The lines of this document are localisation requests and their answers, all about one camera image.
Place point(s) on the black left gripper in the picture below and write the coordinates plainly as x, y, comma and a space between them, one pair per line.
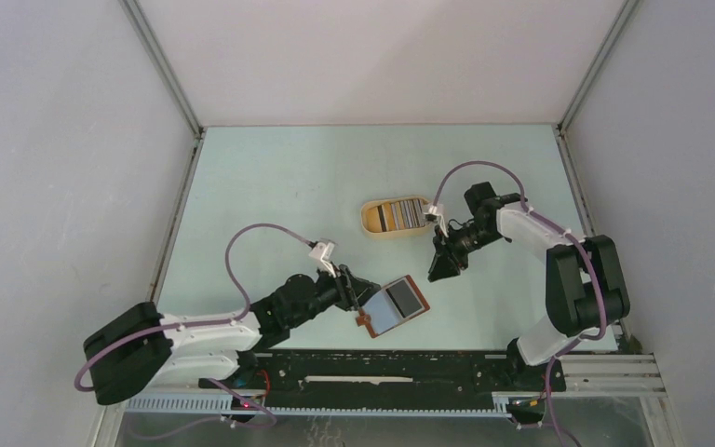
351, 291

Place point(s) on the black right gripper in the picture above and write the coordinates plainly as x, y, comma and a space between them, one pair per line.
447, 256

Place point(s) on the brown leather card holder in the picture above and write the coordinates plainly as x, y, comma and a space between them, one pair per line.
379, 315

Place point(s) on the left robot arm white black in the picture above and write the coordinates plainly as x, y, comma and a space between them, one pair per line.
143, 347

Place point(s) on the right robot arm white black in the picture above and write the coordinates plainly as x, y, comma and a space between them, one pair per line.
585, 290

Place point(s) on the stack of credit cards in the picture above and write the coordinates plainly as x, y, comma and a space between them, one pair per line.
399, 215

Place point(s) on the beige oval card tray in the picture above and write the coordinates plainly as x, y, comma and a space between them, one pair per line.
412, 233

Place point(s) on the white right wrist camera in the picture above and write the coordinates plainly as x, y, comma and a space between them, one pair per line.
435, 214

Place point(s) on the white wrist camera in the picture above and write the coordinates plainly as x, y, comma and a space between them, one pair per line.
435, 214
320, 253

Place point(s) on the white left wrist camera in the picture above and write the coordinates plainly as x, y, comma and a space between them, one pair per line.
320, 253

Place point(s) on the white toothed cable duct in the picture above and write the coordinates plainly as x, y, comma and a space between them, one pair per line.
218, 404

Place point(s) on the aluminium frame rail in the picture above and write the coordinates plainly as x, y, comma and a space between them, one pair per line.
580, 373

